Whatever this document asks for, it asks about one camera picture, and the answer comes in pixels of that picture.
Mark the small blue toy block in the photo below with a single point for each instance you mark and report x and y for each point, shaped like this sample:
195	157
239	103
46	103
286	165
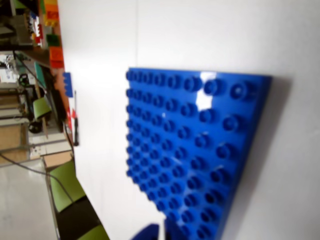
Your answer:
67	83

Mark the orange toy block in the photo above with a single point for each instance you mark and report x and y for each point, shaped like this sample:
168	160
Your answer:
56	57

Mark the dark green toy block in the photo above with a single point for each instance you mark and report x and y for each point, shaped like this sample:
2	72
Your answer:
53	40

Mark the small green chair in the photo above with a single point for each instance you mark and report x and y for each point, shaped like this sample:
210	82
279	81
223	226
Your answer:
41	108

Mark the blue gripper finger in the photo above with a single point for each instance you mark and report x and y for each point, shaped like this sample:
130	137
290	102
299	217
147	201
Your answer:
148	233
171	231

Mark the green and black chair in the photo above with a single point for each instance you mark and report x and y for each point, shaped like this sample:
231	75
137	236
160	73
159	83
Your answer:
66	182

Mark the blue 8x8 studded baseplate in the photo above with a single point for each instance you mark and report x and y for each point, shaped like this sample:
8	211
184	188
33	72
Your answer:
200	150

